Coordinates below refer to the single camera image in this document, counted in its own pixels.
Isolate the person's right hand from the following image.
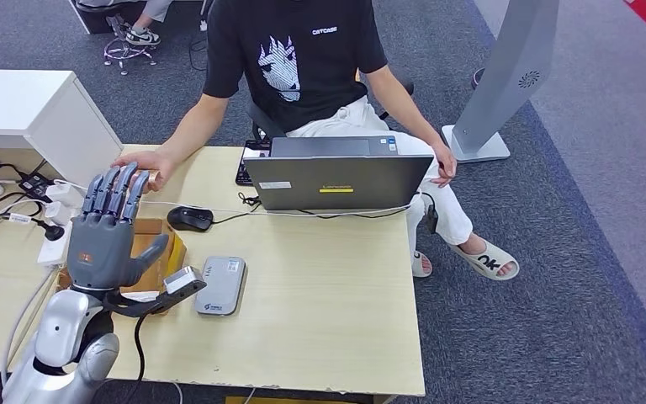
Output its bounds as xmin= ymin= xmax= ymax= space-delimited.
xmin=109 ymin=150 xmax=177 ymax=194

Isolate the person's left hand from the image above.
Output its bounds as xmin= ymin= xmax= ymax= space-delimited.
xmin=430 ymin=141 xmax=458 ymax=189

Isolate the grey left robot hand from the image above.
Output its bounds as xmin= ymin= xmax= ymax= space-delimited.
xmin=66 ymin=162 xmax=171 ymax=294

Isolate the grey card reader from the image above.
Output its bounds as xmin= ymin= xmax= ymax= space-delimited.
xmin=193 ymin=255 xmax=248 ymax=317

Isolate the person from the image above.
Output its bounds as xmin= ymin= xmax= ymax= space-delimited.
xmin=109 ymin=0 xmax=521 ymax=282
xmin=75 ymin=0 xmax=173 ymax=47

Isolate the white power strip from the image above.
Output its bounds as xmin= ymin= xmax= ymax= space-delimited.
xmin=35 ymin=207 xmax=76 ymax=268

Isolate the small white charger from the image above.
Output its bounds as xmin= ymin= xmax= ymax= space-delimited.
xmin=43 ymin=201 xmax=73 ymax=227

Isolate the brown cardboard box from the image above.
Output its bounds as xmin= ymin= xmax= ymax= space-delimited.
xmin=56 ymin=217 xmax=188 ymax=316

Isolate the large white charger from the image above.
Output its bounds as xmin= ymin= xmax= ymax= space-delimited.
xmin=44 ymin=183 xmax=86 ymax=210

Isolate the black computer mouse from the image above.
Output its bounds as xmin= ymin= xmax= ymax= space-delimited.
xmin=166 ymin=205 xmax=214 ymax=233

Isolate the black power adapter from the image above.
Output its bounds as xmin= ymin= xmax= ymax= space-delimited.
xmin=16 ymin=173 xmax=54 ymax=204

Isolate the black flat device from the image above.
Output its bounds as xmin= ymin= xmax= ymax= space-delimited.
xmin=234 ymin=139 xmax=273 ymax=188

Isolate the grey kiosk stand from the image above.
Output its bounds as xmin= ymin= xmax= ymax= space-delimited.
xmin=440 ymin=0 xmax=560 ymax=164

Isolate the white sandal with black print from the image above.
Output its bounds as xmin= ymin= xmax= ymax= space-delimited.
xmin=449 ymin=238 xmax=521 ymax=282

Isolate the grey laptop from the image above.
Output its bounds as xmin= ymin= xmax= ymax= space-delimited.
xmin=241 ymin=135 xmax=434 ymax=212

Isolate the white black sneaker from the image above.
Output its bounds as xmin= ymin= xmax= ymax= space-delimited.
xmin=124 ymin=26 xmax=162 ymax=47

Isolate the chrome stool base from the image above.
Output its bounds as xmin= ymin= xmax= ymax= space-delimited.
xmin=101 ymin=13 xmax=158 ymax=77

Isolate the white cabinet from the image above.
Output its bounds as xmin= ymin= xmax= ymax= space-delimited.
xmin=0 ymin=69 xmax=124 ymax=189

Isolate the black plug with cable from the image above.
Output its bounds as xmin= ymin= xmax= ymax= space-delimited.
xmin=0 ymin=214 xmax=66 ymax=243

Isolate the black laptop power cable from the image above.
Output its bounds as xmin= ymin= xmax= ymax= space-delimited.
xmin=294 ymin=189 xmax=441 ymax=236

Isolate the thin white cable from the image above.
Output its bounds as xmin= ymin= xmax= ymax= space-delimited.
xmin=50 ymin=179 xmax=427 ymax=220

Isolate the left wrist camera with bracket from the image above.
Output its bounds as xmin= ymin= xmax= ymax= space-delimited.
xmin=103 ymin=265 xmax=208 ymax=319

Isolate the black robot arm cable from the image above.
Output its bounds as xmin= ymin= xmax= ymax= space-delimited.
xmin=122 ymin=313 xmax=151 ymax=404

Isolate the black mouse cable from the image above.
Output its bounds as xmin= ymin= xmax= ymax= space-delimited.
xmin=211 ymin=192 xmax=262 ymax=226

